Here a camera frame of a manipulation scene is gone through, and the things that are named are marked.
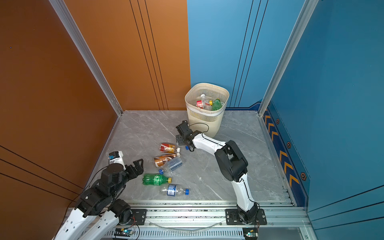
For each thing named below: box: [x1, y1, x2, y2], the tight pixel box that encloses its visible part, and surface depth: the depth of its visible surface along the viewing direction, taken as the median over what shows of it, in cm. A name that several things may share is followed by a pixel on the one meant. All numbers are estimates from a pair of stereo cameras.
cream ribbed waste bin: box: [185, 82, 230, 138], surface depth 96 cm
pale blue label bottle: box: [158, 157, 183, 175], surface depth 89 cm
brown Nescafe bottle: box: [154, 152, 181, 168], surface depth 90 cm
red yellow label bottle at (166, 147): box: [159, 142, 176, 154], surface depth 96 cm
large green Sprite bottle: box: [142, 173, 173, 186], surface depth 84 cm
